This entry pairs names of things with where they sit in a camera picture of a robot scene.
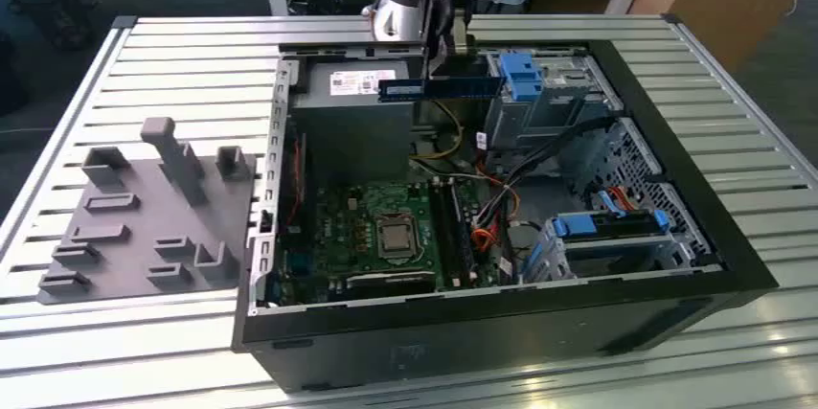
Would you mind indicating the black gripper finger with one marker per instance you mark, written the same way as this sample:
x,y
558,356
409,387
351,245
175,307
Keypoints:
x,y
462,26
433,30

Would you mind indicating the blue drive latch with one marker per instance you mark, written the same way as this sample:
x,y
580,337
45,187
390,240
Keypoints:
x,y
521,74

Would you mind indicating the silver drive cage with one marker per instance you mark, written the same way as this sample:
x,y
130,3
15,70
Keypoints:
x,y
512,121

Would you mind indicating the grey power supply unit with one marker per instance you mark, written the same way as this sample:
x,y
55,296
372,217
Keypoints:
x,y
345,131

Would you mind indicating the green motherboard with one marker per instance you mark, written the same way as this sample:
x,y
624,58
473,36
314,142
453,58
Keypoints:
x,y
358,198

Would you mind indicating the CPU in silver socket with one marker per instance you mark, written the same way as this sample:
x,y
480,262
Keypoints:
x,y
396,236

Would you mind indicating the round grey speaker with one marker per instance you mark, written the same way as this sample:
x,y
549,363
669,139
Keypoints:
x,y
528,236

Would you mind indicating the hard disk in blue carrier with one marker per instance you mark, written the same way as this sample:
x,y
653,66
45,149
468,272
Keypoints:
x,y
576,227

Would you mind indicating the silver disk bay cage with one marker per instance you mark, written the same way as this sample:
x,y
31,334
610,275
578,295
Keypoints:
x,y
556,260

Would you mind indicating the black open PC case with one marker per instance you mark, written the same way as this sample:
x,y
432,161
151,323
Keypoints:
x,y
448,342

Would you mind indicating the grey parts rack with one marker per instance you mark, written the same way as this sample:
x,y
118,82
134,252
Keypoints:
x,y
129,256

